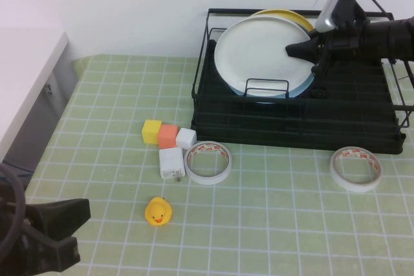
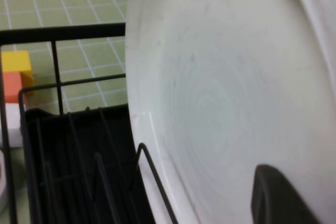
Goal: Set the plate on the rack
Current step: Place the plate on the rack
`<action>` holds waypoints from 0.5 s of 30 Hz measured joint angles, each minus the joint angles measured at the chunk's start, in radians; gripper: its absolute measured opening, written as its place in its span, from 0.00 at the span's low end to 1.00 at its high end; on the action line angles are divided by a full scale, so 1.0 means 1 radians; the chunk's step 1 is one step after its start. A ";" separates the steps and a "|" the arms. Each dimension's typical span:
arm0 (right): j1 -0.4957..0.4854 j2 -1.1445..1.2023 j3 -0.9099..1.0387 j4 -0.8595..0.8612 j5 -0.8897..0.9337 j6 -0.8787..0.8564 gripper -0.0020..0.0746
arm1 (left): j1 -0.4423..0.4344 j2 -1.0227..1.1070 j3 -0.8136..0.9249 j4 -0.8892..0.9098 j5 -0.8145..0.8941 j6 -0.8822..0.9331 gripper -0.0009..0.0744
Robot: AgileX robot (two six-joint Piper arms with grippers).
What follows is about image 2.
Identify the orange cube block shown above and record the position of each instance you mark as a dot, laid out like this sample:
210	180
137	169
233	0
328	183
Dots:
10	87

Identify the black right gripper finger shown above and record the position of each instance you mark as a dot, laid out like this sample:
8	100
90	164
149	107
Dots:
275	203

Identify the white cube block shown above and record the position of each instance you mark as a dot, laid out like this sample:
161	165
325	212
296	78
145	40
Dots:
13	124

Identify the black plastic drip tray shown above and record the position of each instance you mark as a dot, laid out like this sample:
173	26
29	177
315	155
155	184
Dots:
78	134

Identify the green checked tablecloth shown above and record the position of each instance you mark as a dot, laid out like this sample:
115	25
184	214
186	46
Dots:
86	58

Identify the white round plate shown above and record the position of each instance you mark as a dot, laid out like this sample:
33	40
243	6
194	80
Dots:
223	77

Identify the yellow cube block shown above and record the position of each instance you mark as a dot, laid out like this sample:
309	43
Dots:
15	61

